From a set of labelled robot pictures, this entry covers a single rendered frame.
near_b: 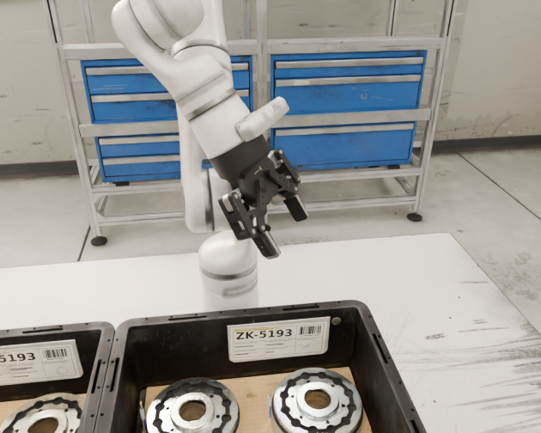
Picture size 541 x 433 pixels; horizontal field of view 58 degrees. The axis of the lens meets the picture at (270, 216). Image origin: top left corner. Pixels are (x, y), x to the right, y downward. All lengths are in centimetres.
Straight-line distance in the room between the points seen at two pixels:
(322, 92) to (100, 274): 151
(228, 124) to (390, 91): 187
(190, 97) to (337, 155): 188
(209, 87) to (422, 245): 74
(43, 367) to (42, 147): 277
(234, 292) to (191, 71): 34
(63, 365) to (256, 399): 23
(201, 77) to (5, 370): 41
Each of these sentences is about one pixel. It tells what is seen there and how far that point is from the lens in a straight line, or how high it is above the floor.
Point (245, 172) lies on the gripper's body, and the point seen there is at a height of 107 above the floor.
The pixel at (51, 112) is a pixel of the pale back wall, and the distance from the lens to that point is 327.
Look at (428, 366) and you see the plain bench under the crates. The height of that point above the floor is 70.
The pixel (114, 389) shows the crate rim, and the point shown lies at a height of 93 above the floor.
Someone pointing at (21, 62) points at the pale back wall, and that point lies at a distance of 323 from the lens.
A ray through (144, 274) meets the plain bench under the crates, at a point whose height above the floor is 70.
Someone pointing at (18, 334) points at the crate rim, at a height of 93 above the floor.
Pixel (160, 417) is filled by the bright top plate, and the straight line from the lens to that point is 59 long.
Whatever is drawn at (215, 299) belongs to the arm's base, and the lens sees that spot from 77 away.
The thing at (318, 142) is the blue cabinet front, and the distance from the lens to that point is 238.
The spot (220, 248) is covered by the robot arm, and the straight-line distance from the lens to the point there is 74.
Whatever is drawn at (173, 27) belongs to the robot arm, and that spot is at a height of 123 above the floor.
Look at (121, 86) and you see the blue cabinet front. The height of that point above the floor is 77.
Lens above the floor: 132
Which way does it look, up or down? 30 degrees down
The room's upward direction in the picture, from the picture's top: straight up
